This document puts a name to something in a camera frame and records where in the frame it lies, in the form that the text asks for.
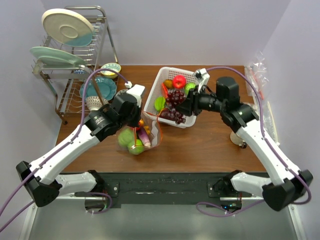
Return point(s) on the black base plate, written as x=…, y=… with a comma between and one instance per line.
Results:
x=174, y=188

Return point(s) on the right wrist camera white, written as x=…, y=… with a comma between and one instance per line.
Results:
x=202, y=76

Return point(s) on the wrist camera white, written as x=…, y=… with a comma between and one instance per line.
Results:
x=138, y=92
x=202, y=76

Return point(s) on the dark grapes bunch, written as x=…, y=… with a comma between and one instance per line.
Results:
x=174, y=98

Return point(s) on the yellow blue patterned bowl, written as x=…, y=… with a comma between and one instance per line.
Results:
x=115, y=67

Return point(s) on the large cream teal plate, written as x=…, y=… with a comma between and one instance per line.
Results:
x=68, y=27

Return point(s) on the small brown kiwi fruit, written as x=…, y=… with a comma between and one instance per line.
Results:
x=168, y=83

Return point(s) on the small green cabbage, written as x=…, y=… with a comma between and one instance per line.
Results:
x=136, y=147

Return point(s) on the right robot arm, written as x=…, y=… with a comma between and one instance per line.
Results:
x=285, y=182

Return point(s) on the clear zip top bag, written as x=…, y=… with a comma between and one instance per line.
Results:
x=155, y=135

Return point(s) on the large green cabbage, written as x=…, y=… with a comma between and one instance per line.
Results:
x=125, y=137

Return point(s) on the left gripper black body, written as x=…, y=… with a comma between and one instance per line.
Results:
x=133, y=120

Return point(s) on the grey patterned bowl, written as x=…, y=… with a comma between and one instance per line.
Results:
x=93, y=103

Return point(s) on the red chili pepper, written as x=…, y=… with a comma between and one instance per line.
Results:
x=164, y=90

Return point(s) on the red apple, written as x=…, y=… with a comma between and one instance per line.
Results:
x=179, y=82

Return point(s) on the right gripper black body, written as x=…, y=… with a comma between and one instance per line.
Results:
x=204, y=101

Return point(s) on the stack of clear bags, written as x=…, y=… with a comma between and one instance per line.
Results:
x=256, y=72

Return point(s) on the pale green plate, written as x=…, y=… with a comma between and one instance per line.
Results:
x=61, y=62
x=41, y=51

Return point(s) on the metal dish rack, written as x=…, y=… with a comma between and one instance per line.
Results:
x=71, y=49

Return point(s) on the black white floral bowl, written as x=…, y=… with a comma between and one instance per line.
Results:
x=122, y=91

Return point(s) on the teal scalloped plate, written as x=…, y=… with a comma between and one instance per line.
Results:
x=106, y=86

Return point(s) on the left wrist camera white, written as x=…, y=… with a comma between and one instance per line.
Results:
x=138, y=92

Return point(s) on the white plastic basket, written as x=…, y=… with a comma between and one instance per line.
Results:
x=156, y=91

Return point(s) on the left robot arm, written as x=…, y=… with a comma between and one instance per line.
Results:
x=42, y=178

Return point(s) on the cream enamel mug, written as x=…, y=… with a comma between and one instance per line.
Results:
x=235, y=139

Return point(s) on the purple white radish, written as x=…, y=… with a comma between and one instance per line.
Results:
x=143, y=136

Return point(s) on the green leaf vegetable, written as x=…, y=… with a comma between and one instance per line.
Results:
x=159, y=103

